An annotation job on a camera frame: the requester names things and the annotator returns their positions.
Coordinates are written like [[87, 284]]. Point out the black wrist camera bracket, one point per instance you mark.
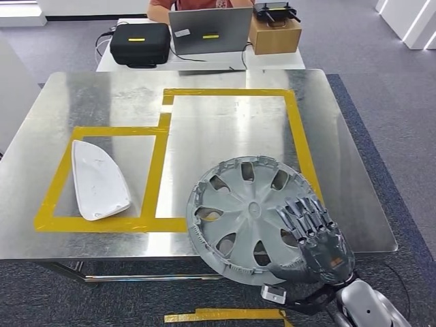
[[306, 307]]

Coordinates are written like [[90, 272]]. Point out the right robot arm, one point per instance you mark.
[[367, 307]]

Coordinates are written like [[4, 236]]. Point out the white lit plinth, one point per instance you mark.
[[395, 18]]

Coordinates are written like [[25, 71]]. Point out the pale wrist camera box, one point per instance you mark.
[[274, 295]]

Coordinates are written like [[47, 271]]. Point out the white curved shell part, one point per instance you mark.
[[99, 180]]

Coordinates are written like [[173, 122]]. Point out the white table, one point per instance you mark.
[[16, 90]]

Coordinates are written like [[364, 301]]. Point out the stainless steel workbench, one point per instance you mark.
[[211, 135]]

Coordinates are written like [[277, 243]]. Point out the pale grey wheel hubcap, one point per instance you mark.
[[238, 212]]

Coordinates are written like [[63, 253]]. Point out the person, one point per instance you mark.
[[160, 11]]

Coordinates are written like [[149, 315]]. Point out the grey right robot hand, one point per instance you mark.
[[327, 257]]

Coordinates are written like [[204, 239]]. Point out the brown cardboard box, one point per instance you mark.
[[276, 40]]

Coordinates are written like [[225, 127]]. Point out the grey laptop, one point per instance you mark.
[[231, 22]]

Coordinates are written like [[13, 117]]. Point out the black case with yellow strip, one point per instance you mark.
[[142, 52]]

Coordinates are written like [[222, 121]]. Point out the black router with antennas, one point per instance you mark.
[[276, 9]]

